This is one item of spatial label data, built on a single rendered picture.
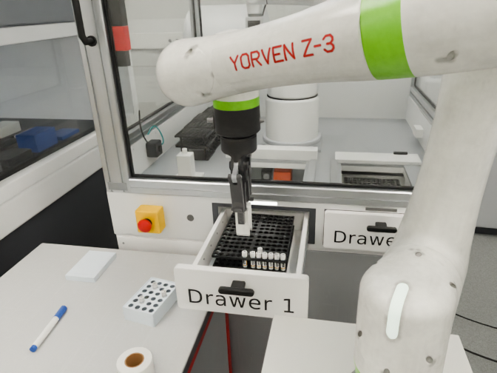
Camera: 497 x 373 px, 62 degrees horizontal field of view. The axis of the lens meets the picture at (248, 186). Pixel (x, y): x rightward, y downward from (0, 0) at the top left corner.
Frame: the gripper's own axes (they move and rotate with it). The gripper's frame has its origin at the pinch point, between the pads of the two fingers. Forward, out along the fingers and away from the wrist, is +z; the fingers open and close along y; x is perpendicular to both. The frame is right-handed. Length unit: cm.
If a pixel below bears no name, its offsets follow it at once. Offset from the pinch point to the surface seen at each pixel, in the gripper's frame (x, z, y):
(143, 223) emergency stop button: -32.2, 11.4, -13.4
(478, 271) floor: 105, 106, -132
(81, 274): -47, 22, -3
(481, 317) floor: 94, 104, -93
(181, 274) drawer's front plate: -12.0, 8.2, 10.8
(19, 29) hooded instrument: -79, -38, -44
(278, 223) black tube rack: 5.6, 10.9, -17.0
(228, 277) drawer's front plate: -1.5, 8.0, 10.8
